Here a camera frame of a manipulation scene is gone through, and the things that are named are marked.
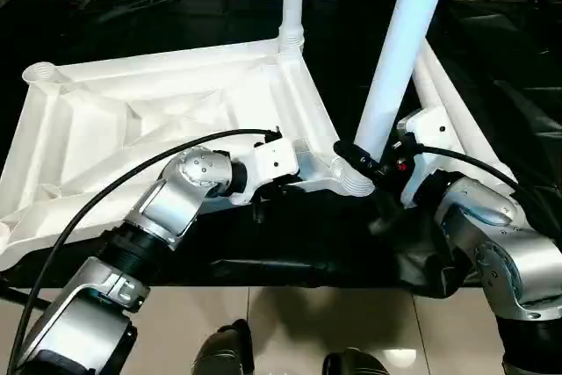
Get white plastic table top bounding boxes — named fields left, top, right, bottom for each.
left=0, top=37, right=380, bottom=272

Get black plastic mat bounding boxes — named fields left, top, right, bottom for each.
left=0, top=0, right=562, bottom=301

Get person's black shoes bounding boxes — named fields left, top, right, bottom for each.
left=191, top=321, right=256, bottom=375
left=322, top=349, right=393, bottom=375

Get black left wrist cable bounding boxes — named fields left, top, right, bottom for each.
left=4, top=126, right=284, bottom=375

